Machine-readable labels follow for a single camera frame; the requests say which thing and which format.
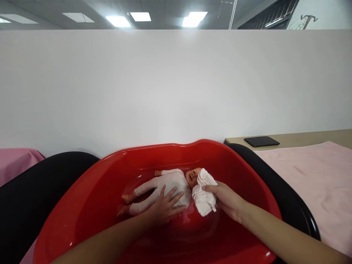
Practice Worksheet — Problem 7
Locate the person's left hand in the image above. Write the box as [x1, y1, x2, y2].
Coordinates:
[143, 184, 188, 226]

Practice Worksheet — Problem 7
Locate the person's right hand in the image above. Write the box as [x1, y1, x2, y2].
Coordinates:
[203, 180, 250, 224]

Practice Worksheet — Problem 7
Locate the white gauze cloth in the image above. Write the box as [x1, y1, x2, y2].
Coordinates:
[191, 167, 219, 217]

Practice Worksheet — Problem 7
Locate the baby doll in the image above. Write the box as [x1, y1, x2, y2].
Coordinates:
[117, 167, 204, 225]

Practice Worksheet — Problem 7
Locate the red plastic basin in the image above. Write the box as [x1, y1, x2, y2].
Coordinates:
[33, 139, 282, 264]

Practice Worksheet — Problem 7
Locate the black tablet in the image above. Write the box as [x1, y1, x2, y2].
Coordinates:
[244, 136, 281, 148]

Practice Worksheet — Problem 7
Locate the large pink blanket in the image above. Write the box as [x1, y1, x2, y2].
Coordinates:
[256, 140, 352, 258]

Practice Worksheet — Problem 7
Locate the beige wooden table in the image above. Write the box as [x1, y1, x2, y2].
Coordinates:
[223, 128, 352, 151]

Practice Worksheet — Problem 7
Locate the black rounded stand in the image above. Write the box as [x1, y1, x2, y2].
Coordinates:
[0, 143, 321, 264]

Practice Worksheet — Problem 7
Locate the small pink cloth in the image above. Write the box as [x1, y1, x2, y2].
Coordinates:
[0, 148, 46, 188]

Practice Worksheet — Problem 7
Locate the group of ceiling light panels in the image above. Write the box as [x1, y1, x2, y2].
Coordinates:
[0, 11, 208, 28]

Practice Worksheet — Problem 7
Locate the dark slatted window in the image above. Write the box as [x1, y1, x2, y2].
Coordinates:
[237, 0, 301, 30]

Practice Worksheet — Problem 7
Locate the metal hook stand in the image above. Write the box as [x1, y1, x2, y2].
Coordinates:
[299, 14, 319, 30]

